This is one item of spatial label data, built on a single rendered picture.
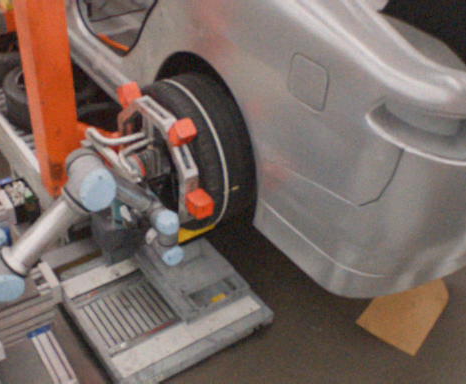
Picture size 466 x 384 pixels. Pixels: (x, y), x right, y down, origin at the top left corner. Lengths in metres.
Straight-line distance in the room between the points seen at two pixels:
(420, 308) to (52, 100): 2.08
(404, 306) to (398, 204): 1.49
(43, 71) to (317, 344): 1.78
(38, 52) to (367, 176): 1.38
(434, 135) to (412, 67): 0.26
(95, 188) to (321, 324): 1.69
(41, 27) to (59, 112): 0.40
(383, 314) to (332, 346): 0.35
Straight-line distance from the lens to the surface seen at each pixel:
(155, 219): 2.16
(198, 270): 3.03
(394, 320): 3.30
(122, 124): 2.74
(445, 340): 3.32
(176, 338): 2.94
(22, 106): 3.88
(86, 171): 1.85
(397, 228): 2.01
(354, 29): 1.89
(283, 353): 3.04
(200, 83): 2.55
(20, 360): 2.77
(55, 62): 2.64
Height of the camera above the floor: 2.40
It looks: 40 degrees down
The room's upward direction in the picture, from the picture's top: straight up
